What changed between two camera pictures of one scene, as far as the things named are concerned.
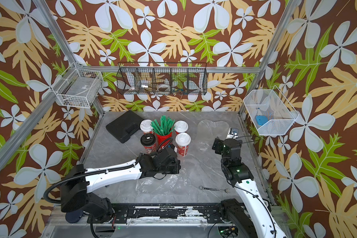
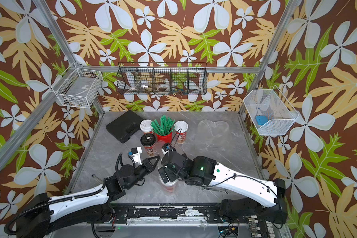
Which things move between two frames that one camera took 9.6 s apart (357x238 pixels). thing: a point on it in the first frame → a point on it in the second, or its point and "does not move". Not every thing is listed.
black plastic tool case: (125, 125) does not move
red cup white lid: (180, 126) does not move
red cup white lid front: (183, 141) → (169, 187)
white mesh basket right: (269, 112) does not move
